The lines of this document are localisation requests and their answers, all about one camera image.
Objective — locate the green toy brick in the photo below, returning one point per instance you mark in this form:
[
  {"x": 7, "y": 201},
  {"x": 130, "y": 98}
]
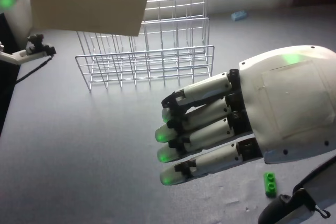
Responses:
[{"x": 270, "y": 184}]

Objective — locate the beige paperback book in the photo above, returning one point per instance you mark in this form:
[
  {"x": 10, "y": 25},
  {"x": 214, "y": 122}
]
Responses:
[{"x": 89, "y": 1}]

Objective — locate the grey table cloth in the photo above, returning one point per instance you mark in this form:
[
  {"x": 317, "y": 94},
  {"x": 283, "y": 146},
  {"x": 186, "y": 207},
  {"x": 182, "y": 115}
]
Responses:
[{"x": 78, "y": 155}]

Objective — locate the blue toy brick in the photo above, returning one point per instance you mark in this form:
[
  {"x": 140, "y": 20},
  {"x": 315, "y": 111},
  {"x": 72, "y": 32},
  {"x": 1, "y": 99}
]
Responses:
[{"x": 239, "y": 15}]

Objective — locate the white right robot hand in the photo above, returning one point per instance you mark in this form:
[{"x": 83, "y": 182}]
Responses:
[{"x": 288, "y": 103}]

